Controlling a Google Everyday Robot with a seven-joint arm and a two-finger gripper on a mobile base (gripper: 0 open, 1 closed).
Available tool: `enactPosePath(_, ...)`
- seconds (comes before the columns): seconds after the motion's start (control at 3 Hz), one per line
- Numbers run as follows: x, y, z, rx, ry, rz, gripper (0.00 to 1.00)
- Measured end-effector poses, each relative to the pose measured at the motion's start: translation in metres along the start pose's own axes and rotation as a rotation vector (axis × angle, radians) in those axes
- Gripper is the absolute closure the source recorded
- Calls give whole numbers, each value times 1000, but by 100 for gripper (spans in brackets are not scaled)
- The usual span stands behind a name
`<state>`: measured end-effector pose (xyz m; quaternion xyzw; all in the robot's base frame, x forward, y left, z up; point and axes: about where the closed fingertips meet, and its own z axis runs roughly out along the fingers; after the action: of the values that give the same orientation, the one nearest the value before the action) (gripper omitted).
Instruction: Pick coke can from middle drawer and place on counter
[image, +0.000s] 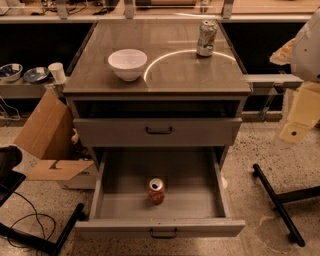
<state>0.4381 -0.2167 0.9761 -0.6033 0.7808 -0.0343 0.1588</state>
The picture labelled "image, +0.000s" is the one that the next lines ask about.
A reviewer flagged grey side shelf right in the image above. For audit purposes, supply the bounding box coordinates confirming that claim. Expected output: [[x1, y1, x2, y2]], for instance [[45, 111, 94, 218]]
[[245, 74, 302, 95]]

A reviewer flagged blue patterned bowl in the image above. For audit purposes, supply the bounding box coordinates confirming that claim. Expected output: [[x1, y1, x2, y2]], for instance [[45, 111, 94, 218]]
[[0, 63, 23, 82], [23, 67, 50, 84]]

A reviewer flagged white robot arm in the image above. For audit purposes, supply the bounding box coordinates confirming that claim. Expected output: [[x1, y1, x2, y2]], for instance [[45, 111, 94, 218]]
[[270, 9, 320, 143]]

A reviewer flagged grey side shelf left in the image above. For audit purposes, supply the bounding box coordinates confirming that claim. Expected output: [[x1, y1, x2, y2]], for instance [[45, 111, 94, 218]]
[[0, 78, 64, 99]]

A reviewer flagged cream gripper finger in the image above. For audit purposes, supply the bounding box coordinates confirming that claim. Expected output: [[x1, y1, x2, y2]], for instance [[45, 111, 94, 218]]
[[279, 121, 311, 144]]

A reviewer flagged black cable on floor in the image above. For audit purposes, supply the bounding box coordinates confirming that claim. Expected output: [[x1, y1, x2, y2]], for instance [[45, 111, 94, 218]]
[[5, 191, 58, 250]]

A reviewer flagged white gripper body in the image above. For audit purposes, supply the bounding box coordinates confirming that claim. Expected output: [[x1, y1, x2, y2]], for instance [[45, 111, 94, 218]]
[[287, 81, 320, 128]]

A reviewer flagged white ceramic bowl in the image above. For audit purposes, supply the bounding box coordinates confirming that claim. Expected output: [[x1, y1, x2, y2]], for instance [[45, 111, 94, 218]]
[[108, 49, 147, 81]]

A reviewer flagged grey drawer cabinet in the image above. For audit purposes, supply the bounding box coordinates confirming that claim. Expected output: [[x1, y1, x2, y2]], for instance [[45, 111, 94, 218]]
[[64, 19, 251, 161]]

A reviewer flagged blue patterned bowl left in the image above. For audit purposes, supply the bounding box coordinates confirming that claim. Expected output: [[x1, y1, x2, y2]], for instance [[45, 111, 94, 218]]
[[0, 63, 23, 82]]

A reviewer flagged black stand leg left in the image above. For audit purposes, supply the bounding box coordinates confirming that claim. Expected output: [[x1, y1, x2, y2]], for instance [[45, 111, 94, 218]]
[[0, 203, 84, 256]]

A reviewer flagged blue patterned bowl right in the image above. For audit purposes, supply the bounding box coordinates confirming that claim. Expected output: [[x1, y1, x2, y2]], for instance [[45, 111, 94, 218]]
[[23, 67, 50, 84]]

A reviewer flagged red coke can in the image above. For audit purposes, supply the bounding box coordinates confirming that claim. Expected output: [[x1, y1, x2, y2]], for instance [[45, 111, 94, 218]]
[[148, 178, 165, 205]]

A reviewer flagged grey side shelf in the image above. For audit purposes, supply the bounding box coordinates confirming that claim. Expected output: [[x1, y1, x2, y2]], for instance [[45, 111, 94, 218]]
[[245, 74, 302, 95], [0, 78, 64, 99]]

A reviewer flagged white paper cup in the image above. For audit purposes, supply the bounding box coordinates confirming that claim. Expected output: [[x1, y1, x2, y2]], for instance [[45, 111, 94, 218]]
[[48, 62, 66, 84]]

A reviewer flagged closed grey top drawer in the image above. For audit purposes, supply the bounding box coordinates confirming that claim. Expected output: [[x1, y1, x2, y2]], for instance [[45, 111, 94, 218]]
[[74, 118, 242, 147]]

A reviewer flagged black chair seat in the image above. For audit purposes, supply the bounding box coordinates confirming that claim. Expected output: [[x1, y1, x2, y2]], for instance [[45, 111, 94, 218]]
[[0, 146, 26, 206]]

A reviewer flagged brown cardboard box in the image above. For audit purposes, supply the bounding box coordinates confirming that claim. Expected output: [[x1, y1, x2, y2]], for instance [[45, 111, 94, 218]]
[[14, 91, 98, 189]]

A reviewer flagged open grey middle drawer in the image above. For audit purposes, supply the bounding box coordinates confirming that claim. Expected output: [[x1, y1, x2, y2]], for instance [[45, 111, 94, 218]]
[[76, 148, 245, 239]]

